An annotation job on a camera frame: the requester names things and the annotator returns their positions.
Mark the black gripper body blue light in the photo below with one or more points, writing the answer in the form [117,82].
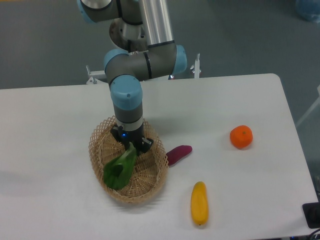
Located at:
[135,137]

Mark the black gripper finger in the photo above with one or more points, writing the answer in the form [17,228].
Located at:
[117,133]
[144,145]

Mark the green bok choy vegetable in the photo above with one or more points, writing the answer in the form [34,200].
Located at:
[117,172]

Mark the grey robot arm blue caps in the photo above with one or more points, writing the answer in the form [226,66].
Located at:
[126,68]

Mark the woven wicker basket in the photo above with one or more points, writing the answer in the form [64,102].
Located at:
[150,170]

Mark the purple sweet potato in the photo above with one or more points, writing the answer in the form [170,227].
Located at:
[178,153]

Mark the yellow squash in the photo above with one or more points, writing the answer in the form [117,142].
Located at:
[199,206]

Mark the orange mandarin fruit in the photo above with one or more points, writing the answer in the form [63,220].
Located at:
[241,136]

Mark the black device at table edge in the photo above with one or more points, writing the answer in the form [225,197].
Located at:
[312,214]

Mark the blue plastic bag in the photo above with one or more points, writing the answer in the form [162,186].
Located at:
[308,9]

